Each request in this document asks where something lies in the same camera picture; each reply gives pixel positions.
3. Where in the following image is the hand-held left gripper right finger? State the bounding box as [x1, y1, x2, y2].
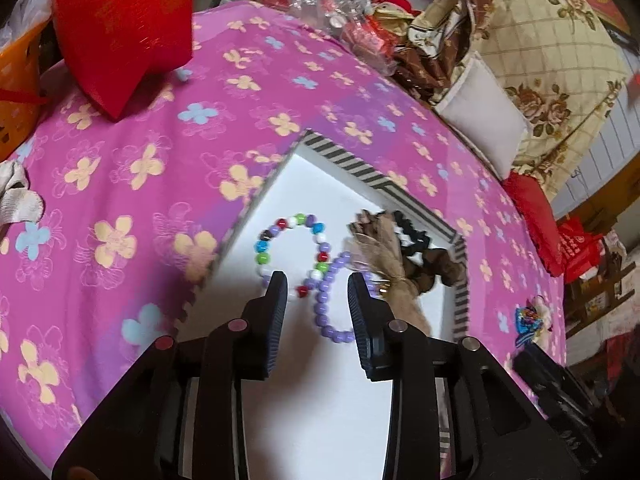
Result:
[347, 272, 582, 480]

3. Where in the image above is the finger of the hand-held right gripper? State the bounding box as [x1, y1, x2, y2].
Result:
[511, 344, 571, 411]

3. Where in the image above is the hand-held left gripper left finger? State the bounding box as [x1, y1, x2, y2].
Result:
[51, 270, 289, 480]

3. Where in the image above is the purple bead bracelet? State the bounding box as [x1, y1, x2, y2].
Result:
[311, 252, 381, 343]

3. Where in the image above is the blue hair tie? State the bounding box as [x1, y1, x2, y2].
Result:
[514, 305, 546, 346]

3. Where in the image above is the multicolour bead bracelet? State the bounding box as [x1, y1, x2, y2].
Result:
[254, 213, 333, 301]

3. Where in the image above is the white box with striped rim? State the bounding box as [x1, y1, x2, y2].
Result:
[172, 130, 471, 480]

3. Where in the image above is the brown scrunchie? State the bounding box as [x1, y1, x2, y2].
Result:
[405, 247, 466, 296]

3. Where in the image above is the wooden chair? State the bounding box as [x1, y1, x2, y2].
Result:
[565, 232, 631, 341]

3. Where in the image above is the red shopping bag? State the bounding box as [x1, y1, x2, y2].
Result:
[557, 217, 603, 283]

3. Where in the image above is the red cushion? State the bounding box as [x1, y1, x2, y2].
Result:
[502, 172, 563, 276]

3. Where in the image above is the pink floral blanket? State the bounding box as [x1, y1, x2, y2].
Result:
[0, 0, 568, 461]

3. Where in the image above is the white pillow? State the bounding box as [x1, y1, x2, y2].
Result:
[432, 55, 531, 176]

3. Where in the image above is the grey white cloth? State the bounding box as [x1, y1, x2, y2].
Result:
[0, 160, 46, 226]

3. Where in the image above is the clear bag of snacks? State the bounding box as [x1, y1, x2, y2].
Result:
[287, 0, 401, 76]

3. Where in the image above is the red white plush toy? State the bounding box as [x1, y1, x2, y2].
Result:
[370, 0, 423, 18]

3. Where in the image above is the cream floral quilt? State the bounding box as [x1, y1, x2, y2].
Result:
[392, 0, 633, 201]

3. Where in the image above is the red gift bag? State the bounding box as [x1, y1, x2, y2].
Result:
[50, 0, 196, 121]

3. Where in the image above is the orange plastic basket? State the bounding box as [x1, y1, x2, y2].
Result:
[0, 17, 56, 161]

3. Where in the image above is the white plastic bag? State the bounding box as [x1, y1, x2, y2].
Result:
[0, 0, 53, 51]

